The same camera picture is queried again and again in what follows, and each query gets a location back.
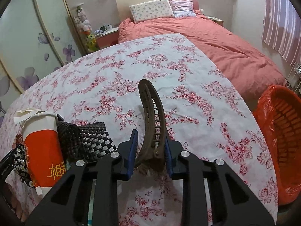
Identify floral pink white tablecloth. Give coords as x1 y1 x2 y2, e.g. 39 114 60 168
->
1 34 278 225

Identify bed with coral duvet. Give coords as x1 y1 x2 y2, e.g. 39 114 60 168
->
118 14 286 102

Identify white mug on nightstand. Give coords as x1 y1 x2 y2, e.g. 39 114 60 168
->
105 24 113 32

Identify pink striped curtain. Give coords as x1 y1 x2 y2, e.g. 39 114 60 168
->
262 0 300 65

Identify brown leopard scrunchie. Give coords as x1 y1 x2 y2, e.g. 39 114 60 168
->
12 134 24 153

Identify black white woven pouch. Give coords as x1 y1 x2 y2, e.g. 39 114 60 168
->
57 121 117 163

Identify black floral scrunchie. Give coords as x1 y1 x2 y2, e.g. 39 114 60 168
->
13 144 35 188

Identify pink left nightstand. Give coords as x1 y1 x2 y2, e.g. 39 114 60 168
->
95 27 119 49

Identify right nightstand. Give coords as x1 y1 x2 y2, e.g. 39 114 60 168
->
207 16 224 27

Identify orange plastic laundry basket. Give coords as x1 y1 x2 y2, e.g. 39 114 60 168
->
253 85 300 205

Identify sliding wardrobe with flower decals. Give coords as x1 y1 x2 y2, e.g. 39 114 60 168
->
1 0 85 119

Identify brown hair claw clip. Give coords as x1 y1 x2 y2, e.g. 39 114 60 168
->
135 79 166 172

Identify pink striped pillow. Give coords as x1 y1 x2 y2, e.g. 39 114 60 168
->
169 0 196 18

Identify hanging plush toys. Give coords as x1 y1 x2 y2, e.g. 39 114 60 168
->
74 4 99 53

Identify red white paper cup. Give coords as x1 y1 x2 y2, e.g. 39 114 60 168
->
21 111 66 190

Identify floral white pillow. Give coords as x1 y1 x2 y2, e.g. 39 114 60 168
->
130 0 174 24

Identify white wire rack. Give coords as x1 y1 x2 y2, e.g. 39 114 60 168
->
286 62 301 96

